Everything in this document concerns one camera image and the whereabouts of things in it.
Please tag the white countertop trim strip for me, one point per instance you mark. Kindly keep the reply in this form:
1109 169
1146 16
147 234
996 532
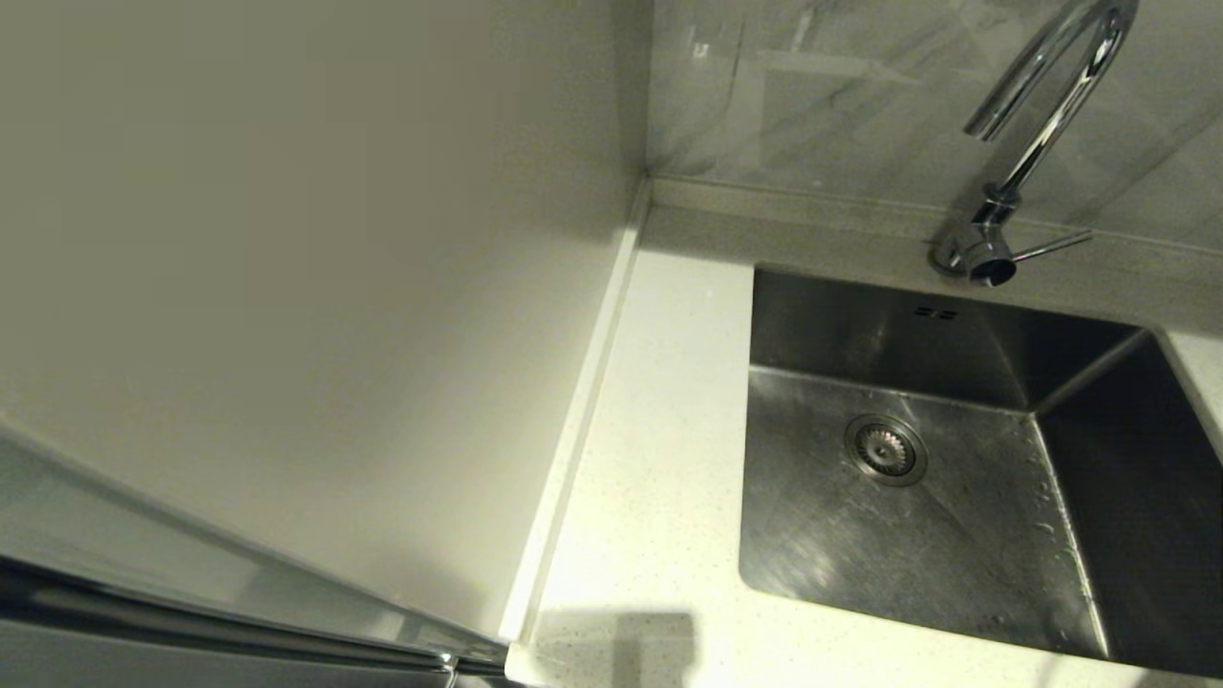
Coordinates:
573 430

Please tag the round metal drain strainer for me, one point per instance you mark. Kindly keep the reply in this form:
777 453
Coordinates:
886 449

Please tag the chrome gooseneck faucet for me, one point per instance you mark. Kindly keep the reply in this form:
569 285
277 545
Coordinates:
1034 158

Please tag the stainless steel sink basin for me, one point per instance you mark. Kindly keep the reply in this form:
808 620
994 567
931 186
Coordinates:
936 549

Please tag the shiny steel appliance edge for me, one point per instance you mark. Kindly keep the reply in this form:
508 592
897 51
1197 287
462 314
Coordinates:
96 597

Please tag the thin chrome faucet lever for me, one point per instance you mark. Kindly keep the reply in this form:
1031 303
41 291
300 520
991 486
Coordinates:
1056 246

